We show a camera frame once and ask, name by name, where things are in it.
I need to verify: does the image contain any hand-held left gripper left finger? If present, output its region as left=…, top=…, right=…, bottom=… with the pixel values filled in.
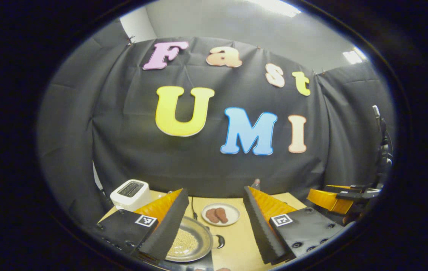
left=94, top=188, right=190, bottom=263

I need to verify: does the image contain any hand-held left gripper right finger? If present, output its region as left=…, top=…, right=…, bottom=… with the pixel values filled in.
left=242, top=185, right=346, bottom=266

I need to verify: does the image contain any steel pot with black handles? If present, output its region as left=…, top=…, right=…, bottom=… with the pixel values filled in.
left=164, top=216, right=226, bottom=263

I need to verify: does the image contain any black induction cooktop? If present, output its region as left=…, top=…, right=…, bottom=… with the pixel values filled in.
left=150, top=248, right=214, bottom=271

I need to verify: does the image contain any pile of soybeans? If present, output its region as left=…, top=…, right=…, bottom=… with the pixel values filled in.
left=169, top=228, right=199, bottom=257

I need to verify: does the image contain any round white plate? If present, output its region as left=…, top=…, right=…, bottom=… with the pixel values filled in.
left=201, top=203, right=241, bottom=227

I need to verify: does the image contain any white toaster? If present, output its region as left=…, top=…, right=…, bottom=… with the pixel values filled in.
left=109, top=179, right=151, bottom=211

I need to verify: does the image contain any ceiling light panel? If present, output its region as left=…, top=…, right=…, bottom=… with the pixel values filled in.
left=343, top=50, right=366, bottom=64

